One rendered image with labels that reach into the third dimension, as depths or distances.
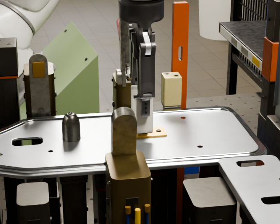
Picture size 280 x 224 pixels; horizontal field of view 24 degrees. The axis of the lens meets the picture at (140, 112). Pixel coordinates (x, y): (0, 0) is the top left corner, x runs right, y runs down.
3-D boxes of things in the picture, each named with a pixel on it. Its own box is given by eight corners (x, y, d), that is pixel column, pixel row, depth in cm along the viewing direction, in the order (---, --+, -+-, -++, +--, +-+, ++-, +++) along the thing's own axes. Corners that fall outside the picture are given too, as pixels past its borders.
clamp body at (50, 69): (33, 242, 138) (21, 75, 124) (33, 215, 148) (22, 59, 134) (64, 239, 139) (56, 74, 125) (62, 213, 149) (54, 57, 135)
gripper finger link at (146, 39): (149, 22, 108) (154, 22, 103) (150, 53, 109) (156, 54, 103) (134, 22, 107) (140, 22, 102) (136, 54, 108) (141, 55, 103)
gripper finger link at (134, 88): (131, 86, 115) (130, 85, 115) (131, 122, 117) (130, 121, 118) (148, 85, 115) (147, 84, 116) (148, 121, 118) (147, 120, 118)
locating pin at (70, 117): (63, 150, 113) (61, 116, 110) (62, 143, 116) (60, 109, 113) (81, 149, 113) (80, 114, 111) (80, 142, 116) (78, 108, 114)
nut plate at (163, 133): (120, 139, 113) (120, 133, 113) (117, 130, 117) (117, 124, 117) (167, 136, 115) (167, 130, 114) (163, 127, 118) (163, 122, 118)
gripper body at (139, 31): (115, -9, 110) (116, 44, 113) (122, 2, 102) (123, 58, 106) (158, -11, 111) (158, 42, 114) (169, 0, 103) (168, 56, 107)
